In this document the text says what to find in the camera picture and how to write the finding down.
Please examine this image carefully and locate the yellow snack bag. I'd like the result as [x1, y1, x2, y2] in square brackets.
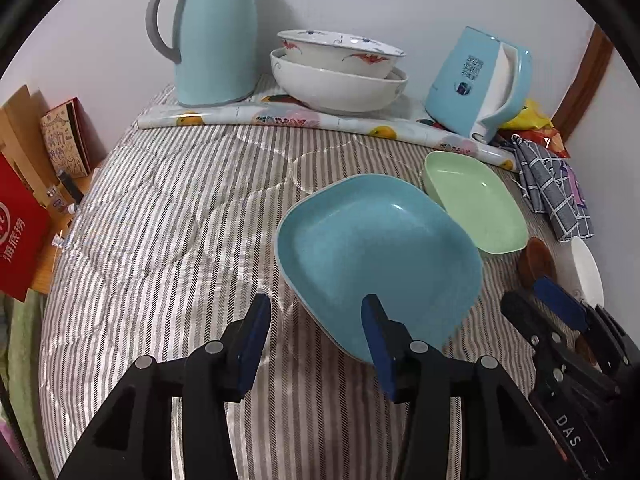
[502, 99, 554, 132]

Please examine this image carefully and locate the green square plate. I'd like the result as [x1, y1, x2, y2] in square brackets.
[422, 151, 529, 256]

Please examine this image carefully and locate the small black box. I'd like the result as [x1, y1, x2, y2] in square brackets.
[57, 169, 84, 206]

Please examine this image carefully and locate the wooden door frame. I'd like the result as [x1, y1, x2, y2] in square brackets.
[550, 25, 615, 144]

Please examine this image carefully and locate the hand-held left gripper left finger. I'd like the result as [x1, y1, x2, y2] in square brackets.
[57, 293, 273, 480]

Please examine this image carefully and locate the brown printed booklet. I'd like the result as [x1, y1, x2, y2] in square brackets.
[40, 97, 94, 179]

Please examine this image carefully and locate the blue square plate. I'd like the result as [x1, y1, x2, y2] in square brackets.
[274, 174, 485, 365]

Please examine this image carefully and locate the red paper bag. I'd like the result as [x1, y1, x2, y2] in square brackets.
[0, 152, 51, 304]

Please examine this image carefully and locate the rolled fruit print tablecloth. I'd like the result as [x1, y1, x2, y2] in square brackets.
[136, 82, 518, 173]

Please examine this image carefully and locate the green cloth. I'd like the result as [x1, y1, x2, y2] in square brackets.
[0, 290, 56, 480]

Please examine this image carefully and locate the light blue electric kettle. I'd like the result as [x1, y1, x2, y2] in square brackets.
[425, 26, 534, 140]

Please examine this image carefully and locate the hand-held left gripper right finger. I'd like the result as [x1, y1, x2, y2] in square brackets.
[361, 294, 571, 480]

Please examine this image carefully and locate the white bowl with red pattern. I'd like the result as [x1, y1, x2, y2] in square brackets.
[276, 29, 406, 80]

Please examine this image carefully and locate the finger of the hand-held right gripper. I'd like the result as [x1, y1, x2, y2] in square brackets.
[532, 277, 640, 378]
[500, 290, 622, 403]

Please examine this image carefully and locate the striped quilted blanket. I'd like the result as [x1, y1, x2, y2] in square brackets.
[37, 80, 601, 480]

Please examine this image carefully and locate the grey checkered cloth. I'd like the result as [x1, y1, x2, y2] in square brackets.
[512, 135, 596, 243]

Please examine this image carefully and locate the small clear bottle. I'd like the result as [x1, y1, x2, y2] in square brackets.
[47, 187, 81, 214]

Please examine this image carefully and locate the light blue thermos jug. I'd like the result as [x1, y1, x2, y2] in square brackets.
[145, 0, 259, 108]

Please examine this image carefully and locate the small white bowl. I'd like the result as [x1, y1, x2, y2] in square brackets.
[555, 236, 605, 309]

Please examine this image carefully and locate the large white bowl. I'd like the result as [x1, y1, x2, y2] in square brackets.
[270, 47, 410, 114]

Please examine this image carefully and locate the red snack bag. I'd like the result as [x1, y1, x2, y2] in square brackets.
[510, 127, 571, 159]

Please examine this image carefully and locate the brown wooden bowl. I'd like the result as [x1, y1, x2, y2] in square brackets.
[518, 237, 555, 291]

